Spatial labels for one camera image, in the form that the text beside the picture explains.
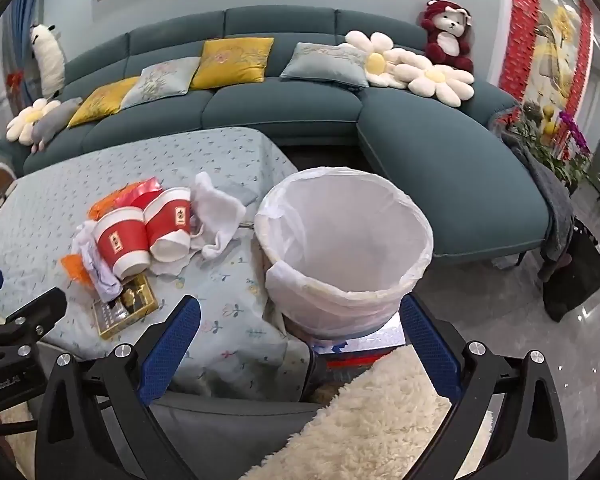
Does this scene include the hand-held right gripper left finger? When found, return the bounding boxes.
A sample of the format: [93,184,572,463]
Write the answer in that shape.
[34,295,203,480]

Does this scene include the floral light blue tablecloth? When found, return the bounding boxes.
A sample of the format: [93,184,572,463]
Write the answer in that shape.
[0,127,312,402]

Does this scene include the red bordered wall painting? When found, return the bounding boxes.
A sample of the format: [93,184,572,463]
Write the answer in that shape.
[497,0,594,127]

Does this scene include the red and white plush monkey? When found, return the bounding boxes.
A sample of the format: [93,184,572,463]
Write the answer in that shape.
[419,0,476,74]

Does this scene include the white daisy cushion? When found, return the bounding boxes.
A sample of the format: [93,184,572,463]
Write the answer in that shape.
[389,62,476,109]
[5,98,61,147]
[338,31,432,89]

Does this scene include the grey seat cushion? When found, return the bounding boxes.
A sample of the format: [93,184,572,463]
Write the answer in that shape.
[149,389,323,480]

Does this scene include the green potted plant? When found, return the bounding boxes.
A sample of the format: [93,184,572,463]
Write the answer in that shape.
[509,102,600,197]

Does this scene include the orange plastic wrapper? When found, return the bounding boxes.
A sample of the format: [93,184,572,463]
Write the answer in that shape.
[88,184,132,221]

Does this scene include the blue curtain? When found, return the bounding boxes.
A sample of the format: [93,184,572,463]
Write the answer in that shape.
[0,0,49,107]

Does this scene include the cream fluffy rug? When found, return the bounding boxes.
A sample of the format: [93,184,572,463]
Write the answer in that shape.
[239,347,494,480]

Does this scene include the red foil wrapper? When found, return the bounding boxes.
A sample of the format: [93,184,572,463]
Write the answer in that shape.
[114,177,162,209]

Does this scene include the gold chocolate box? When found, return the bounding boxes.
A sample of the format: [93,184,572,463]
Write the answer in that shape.
[90,274,160,340]

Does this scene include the white plush animal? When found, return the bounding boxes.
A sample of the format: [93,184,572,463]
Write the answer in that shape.
[28,22,67,100]

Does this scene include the black bag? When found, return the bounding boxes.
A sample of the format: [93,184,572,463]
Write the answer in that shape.
[542,217,600,324]

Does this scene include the grey plush mouse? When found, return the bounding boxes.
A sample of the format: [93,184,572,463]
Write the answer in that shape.
[29,97,84,154]

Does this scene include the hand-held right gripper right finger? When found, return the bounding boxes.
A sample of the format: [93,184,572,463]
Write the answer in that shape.
[399,292,571,480]

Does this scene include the teal sectional sofa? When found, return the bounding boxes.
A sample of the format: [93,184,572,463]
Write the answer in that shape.
[0,6,554,262]

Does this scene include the light blue embroidered cushion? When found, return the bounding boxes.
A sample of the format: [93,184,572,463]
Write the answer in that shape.
[279,42,369,91]
[120,56,201,110]

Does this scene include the trash bin with white liner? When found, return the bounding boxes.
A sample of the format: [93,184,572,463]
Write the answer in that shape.
[254,166,435,342]

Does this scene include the silver box with red print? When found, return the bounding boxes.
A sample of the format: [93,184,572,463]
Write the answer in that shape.
[284,309,409,377]

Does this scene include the crumpled white tissue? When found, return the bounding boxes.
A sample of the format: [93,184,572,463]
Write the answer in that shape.
[188,172,247,261]
[72,220,125,304]

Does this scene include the red paper cup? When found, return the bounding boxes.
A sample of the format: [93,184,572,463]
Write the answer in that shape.
[142,187,196,263]
[94,207,151,281]

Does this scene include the yellow embroidered cushion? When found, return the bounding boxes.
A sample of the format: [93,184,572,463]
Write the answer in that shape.
[189,37,275,91]
[67,76,141,129]

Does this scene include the purple orchid plant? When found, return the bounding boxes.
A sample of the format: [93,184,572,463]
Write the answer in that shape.
[557,109,594,159]

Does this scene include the grey throw blanket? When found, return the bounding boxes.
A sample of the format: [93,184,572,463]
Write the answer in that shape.
[499,124,577,282]

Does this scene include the small orange wrapper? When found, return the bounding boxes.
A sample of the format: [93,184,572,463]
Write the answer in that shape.
[60,253,94,289]

